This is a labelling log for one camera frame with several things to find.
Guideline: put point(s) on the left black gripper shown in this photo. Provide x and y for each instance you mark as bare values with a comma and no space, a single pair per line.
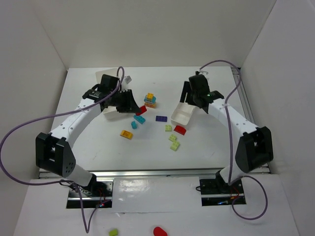
121,101

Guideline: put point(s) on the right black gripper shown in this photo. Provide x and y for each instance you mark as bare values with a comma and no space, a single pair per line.
188,92

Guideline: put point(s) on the red sloped lego brick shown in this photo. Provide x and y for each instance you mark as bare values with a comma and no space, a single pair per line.
143,109

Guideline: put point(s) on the white divided container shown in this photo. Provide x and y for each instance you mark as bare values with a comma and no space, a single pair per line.
182,114
111,113

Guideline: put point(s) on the red curved lego brick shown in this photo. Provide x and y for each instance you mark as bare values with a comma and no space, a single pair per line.
179,129

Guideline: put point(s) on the lime green lego brick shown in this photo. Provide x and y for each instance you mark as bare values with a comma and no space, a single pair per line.
168,128
172,138

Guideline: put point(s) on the pale green lego brick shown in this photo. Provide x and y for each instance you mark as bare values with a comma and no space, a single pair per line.
174,145

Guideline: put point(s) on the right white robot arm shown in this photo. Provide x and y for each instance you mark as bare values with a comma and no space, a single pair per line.
251,145

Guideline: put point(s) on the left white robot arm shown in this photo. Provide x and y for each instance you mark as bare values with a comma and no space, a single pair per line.
53,151

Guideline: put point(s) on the small teal lego brick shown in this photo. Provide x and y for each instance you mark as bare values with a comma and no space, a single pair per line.
134,125

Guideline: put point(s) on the long teal lego brick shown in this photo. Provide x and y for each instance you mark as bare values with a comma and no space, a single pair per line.
139,119

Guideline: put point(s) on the stacked multicolour lego tower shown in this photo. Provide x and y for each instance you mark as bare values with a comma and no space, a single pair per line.
150,100

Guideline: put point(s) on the orange lego brick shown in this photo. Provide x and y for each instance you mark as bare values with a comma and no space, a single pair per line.
126,134

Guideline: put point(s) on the purple lego plate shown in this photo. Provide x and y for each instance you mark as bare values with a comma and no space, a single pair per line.
161,118

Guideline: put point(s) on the green lego outside workspace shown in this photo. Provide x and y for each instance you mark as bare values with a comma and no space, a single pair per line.
113,232

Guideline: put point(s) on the red object at edge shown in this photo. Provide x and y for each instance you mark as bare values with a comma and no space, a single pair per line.
158,231

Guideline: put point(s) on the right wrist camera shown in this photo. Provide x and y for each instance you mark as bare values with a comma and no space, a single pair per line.
201,72

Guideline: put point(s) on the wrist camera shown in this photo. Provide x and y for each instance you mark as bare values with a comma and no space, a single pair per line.
201,72
127,79

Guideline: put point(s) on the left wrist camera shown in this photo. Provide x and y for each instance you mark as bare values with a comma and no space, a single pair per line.
127,79

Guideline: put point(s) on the aluminium rail right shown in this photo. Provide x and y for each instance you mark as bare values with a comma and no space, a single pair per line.
243,97

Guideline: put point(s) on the aluminium rail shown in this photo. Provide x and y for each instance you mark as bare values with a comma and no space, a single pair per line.
156,173
243,97

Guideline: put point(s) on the aluminium rail front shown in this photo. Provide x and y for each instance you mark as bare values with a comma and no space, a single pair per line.
156,173

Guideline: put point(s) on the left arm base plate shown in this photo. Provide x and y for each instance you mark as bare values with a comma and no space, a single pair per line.
103,197

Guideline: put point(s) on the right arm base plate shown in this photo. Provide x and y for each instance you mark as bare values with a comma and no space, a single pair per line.
215,194

